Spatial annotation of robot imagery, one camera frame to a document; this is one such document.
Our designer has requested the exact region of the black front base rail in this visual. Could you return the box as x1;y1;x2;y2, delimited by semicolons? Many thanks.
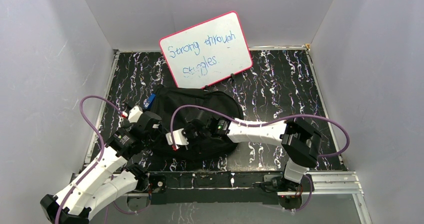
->
145;171;316;206

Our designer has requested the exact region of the pink framed whiteboard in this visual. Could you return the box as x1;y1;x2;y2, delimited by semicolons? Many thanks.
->
159;11;253;89

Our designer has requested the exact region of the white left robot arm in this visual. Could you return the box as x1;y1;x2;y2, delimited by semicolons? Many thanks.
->
40;107;162;223

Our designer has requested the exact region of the black student backpack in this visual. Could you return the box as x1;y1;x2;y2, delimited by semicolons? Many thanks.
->
148;85;244;161

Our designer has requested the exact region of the blue tag on backpack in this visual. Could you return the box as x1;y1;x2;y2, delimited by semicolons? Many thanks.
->
143;94;156;110

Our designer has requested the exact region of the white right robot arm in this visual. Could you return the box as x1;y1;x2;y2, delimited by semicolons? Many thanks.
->
165;110;322;192

